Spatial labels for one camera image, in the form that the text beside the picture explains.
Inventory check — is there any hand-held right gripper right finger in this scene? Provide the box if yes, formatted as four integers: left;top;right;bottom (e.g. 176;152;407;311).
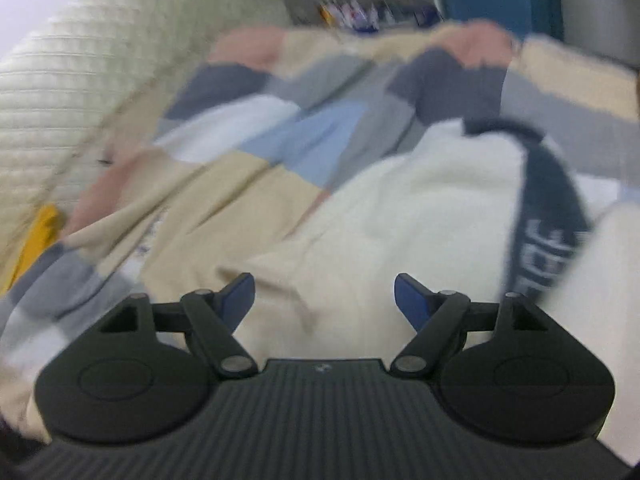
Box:
390;272;557;380

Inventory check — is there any patchwork checkered blanket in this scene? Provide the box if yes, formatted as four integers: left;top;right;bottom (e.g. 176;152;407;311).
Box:
0;20;640;441

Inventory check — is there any cream sweater with navy stripe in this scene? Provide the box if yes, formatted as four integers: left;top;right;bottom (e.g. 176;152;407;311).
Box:
215;117;640;466

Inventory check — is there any yellow cloth item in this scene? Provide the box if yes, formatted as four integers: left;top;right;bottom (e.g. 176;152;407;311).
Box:
0;204;63;296

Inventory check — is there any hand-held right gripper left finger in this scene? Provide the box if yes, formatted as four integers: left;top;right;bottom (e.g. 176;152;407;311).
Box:
92;272;258;380

